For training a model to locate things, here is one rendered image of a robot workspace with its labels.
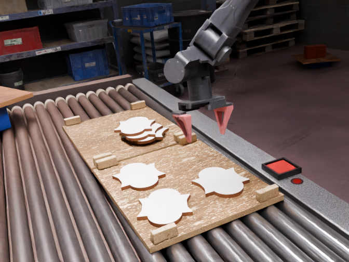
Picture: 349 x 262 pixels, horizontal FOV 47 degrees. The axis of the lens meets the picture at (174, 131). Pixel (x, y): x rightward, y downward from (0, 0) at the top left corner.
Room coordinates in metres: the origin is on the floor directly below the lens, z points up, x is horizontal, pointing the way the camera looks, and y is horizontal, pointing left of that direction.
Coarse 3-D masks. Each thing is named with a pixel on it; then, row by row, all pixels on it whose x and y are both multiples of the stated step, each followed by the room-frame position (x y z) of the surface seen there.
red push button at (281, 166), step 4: (268, 164) 0.97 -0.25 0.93; (272, 164) 0.97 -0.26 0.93; (276, 164) 0.96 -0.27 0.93; (280, 164) 0.96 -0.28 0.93; (284, 164) 0.96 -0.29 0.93; (288, 164) 0.96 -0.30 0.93; (272, 168) 0.94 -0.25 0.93; (276, 168) 0.94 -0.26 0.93; (280, 168) 0.94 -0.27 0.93; (284, 168) 0.94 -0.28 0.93; (288, 168) 0.93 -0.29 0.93; (292, 168) 0.93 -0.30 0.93; (280, 172) 0.92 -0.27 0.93
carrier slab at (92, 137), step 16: (128, 112) 1.49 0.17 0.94; (144, 112) 1.47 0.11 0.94; (64, 128) 1.38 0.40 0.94; (80, 128) 1.36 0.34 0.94; (96, 128) 1.35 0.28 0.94; (112, 128) 1.33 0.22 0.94; (176, 128) 1.27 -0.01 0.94; (80, 144) 1.22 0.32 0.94; (96, 144) 1.21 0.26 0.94; (112, 144) 1.19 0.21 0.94; (128, 144) 1.18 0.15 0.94; (144, 144) 1.17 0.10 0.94; (160, 144) 1.16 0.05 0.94; (176, 144) 1.15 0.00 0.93
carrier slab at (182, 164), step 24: (192, 144) 1.13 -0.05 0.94; (120, 168) 1.02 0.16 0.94; (168, 168) 0.99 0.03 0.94; (192, 168) 0.97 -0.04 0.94; (240, 168) 0.95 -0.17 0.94; (120, 192) 0.88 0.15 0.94; (144, 192) 0.87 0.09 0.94; (192, 192) 0.85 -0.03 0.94; (192, 216) 0.75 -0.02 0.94; (216, 216) 0.74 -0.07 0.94; (240, 216) 0.75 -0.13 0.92; (144, 240) 0.68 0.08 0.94; (168, 240) 0.67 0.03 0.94
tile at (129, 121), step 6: (132, 120) 1.28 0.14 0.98; (138, 120) 1.27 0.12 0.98; (144, 120) 1.27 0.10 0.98; (150, 120) 1.26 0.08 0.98; (120, 126) 1.23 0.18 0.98; (126, 126) 1.23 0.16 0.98; (132, 126) 1.22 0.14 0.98; (138, 126) 1.22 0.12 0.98; (144, 126) 1.21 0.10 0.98; (150, 126) 1.21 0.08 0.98; (114, 132) 1.21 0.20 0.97; (120, 132) 1.21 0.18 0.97; (126, 132) 1.18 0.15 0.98; (132, 132) 1.17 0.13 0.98; (138, 132) 1.17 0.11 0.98
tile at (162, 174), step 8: (128, 168) 0.99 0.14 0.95; (136, 168) 0.98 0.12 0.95; (144, 168) 0.98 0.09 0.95; (152, 168) 0.98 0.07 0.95; (112, 176) 0.96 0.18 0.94; (120, 176) 0.95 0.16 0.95; (128, 176) 0.94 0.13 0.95; (136, 176) 0.94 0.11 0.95; (144, 176) 0.94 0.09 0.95; (152, 176) 0.93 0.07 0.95; (160, 176) 0.94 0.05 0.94; (128, 184) 0.90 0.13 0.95; (136, 184) 0.90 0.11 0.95; (144, 184) 0.89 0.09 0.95; (152, 184) 0.89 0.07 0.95
